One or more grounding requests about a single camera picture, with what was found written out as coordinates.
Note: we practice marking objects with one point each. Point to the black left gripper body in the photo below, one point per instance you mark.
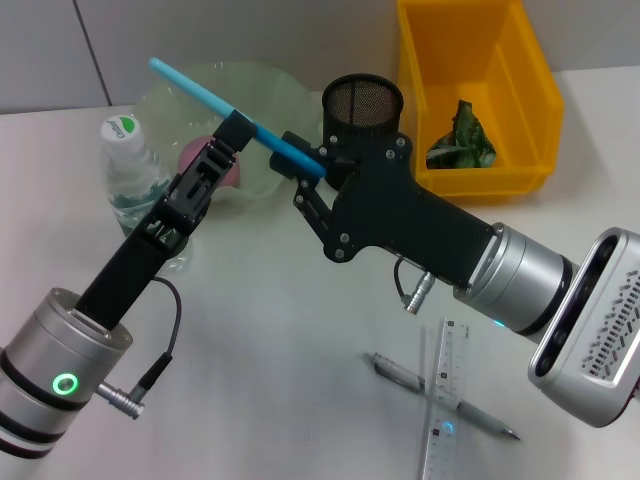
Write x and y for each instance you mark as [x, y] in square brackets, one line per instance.
[125, 280]

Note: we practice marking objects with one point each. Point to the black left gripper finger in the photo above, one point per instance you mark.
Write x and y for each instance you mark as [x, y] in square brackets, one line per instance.
[235, 132]

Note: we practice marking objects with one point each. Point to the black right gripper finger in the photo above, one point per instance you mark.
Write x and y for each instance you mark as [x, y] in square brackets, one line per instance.
[302, 142]
[281, 165]

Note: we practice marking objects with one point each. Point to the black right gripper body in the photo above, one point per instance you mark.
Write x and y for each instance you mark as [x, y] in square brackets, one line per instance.
[400, 210]

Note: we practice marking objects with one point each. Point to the pink peach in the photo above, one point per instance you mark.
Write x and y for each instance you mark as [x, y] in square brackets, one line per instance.
[195, 150]

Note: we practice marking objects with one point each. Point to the blue capped scissors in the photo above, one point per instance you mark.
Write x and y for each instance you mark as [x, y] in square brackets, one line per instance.
[200, 90]

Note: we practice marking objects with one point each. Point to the green plastic wrapper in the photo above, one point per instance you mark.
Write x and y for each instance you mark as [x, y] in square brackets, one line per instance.
[462, 150]

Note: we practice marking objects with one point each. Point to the clear green-label water bottle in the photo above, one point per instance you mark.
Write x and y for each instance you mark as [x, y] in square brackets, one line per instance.
[130, 170]

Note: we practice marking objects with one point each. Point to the clear plastic ruler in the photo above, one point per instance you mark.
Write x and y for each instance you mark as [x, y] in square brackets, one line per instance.
[442, 440]

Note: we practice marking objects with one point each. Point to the translucent green wavy fruit plate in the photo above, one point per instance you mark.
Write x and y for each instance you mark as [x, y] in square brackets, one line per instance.
[280, 95]

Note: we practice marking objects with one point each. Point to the black mesh pen holder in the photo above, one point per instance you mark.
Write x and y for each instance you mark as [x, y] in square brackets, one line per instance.
[360, 105]

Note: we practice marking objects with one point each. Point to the grey white ballpoint pen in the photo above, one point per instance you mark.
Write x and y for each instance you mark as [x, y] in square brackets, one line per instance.
[480, 415]

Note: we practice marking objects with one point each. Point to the yellow plastic bin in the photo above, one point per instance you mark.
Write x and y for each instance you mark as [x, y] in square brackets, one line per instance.
[520, 90]

